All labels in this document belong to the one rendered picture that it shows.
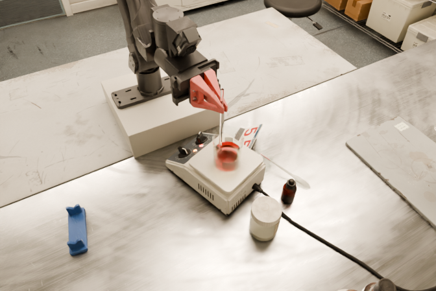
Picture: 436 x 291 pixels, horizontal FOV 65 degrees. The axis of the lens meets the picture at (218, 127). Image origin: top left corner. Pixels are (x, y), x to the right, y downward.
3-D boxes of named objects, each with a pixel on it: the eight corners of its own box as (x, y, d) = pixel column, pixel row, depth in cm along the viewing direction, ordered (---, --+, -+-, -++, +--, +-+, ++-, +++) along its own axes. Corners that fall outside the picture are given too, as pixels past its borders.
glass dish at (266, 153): (250, 152, 85) (251, 146, 84) (272, 155, 84) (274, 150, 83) (248, 170, 81) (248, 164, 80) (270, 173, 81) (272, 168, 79)
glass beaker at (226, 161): (205, 161, 73) (205, 133, 67) (230, 148, 75) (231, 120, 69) (226, 183, 69) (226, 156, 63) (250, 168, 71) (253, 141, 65)
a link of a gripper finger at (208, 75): (238, 89, 58) (206, 62, 63) (204, 107, 55) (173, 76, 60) (235, 117, 63) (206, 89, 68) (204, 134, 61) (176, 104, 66)
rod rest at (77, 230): (69, 213, 73) (63, 204, 71) (85, 209, 74) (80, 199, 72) (70, 256, 67) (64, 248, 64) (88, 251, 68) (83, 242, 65)
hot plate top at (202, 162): (186, 164, 73) (186, 161, 72) (224, 133, 79) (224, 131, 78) (228, 196, 67) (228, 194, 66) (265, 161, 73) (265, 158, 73)
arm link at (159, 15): (198, 15, 63) (169, -11, 69) (155, 26, 59) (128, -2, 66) (197, 66, 71) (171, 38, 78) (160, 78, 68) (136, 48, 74)
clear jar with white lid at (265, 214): (248, 241, 69) (250, 221, 63) (248, 214, 73) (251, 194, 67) (278, 244, 69) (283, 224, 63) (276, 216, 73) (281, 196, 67)
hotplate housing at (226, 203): (165, 168, 82) (160, 146, 76) (202, 139, 88) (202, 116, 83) (235, 225, 71) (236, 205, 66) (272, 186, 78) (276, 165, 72)
